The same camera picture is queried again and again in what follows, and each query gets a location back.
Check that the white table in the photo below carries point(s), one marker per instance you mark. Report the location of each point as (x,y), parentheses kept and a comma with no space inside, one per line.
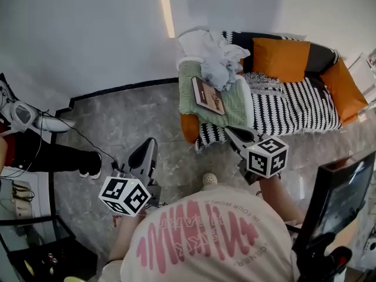
(364,78)

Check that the pale green knit blanket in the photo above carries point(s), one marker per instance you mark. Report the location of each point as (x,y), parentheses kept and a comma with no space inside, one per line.
(235,104)

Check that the person's cream printed shirt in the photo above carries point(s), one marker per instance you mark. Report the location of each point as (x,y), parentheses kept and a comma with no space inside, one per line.
(205,239)

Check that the black monitor mount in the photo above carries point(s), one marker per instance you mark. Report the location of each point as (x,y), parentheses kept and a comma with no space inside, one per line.
(320,263)

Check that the black chest monitor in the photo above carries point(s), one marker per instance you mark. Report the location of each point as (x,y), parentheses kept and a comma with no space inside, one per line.
(340,198)

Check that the orange cushion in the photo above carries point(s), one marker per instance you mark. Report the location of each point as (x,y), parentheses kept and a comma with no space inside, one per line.
(279,59)
(343,93)

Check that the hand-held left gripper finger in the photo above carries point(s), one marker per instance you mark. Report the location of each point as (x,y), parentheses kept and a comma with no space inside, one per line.
(151,160)
(137,157)

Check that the person's left forearm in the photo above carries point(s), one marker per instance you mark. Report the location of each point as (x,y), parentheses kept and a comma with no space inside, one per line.
(126,236)

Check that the brown photo cover book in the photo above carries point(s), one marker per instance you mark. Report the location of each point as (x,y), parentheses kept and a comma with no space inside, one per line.
(208,95)

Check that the person's right forearm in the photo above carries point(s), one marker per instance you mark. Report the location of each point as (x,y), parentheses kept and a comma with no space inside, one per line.
(279,198)

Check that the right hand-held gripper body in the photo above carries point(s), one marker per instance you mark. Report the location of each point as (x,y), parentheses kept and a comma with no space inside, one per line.
(264,157)

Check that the white crumpled cloth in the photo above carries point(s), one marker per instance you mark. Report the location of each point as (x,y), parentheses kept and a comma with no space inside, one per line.
(217,57)

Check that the black white striped blanket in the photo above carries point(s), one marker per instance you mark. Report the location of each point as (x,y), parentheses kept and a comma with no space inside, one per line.
(293,110)

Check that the orange and black sofa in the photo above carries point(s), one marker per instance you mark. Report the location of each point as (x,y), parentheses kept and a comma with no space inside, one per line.
(189,128)

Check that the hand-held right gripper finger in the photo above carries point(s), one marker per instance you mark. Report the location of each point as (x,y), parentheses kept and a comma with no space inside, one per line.
(245,137)
(236,144)

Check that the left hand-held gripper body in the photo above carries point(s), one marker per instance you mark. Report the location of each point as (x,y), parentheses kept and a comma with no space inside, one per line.
(123,195)

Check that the person's right shoe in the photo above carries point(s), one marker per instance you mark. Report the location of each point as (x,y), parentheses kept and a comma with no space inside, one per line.
(210,179)

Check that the black frame cabinet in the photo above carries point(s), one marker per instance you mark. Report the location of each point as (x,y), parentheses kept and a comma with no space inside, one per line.
(53,187)

